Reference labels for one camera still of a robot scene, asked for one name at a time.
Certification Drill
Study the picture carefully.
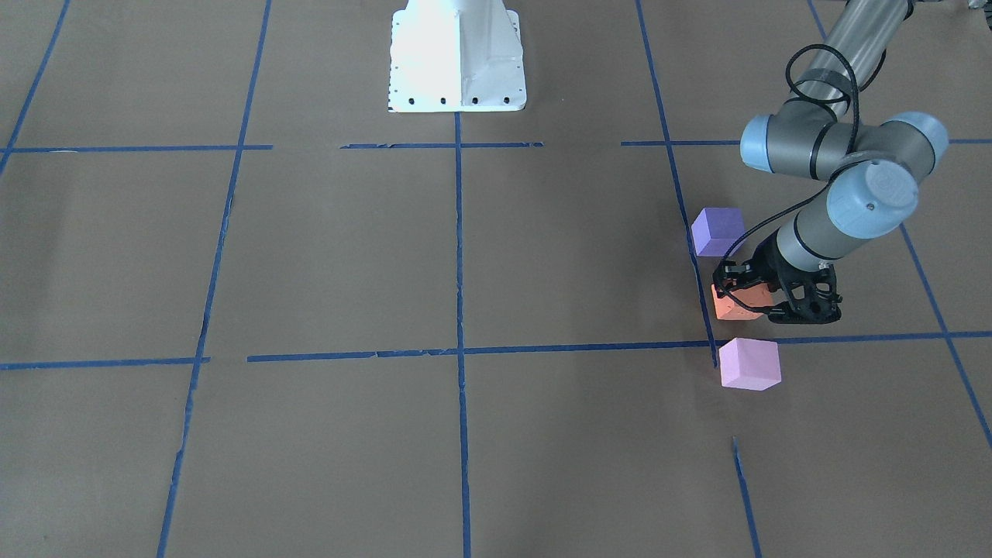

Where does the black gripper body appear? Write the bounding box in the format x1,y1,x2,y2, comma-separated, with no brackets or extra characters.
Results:
713,232,791,299

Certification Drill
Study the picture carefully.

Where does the orange foam cube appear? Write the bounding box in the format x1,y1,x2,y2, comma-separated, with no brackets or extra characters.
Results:
710,284,773,321

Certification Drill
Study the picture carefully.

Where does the pink foam cube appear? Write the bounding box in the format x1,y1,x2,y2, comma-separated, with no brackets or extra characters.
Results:
718,338,783,390

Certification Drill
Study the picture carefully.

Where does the purple foam cube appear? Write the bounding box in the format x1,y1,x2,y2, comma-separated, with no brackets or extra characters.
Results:
690,206,746,257

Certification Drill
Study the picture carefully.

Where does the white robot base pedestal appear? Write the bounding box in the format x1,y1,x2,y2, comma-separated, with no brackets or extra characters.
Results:
387,1,528,113

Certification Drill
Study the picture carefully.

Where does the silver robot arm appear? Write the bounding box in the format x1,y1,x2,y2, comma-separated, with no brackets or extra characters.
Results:
713,1,949,321

